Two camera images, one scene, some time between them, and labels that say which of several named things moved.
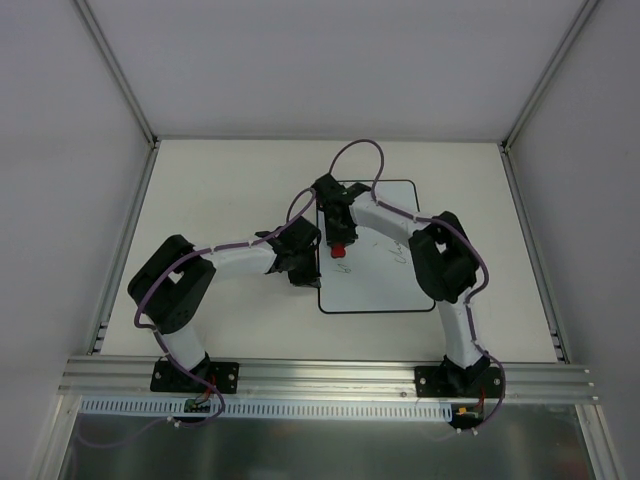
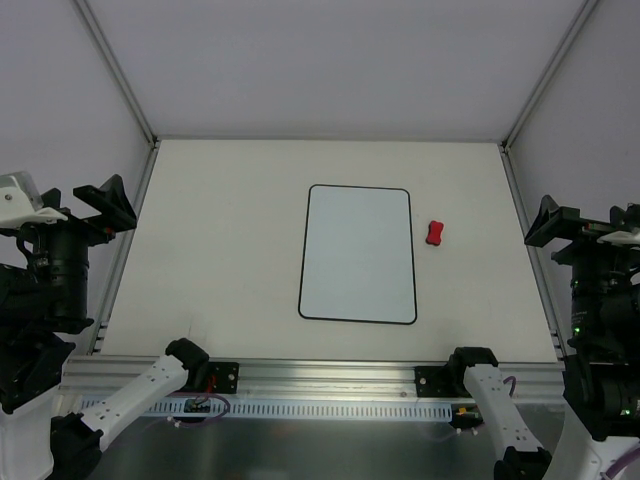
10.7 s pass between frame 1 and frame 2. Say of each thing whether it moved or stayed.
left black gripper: moved
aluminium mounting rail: stayed
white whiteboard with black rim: moved
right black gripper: moved
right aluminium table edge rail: stayed
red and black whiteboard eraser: moved
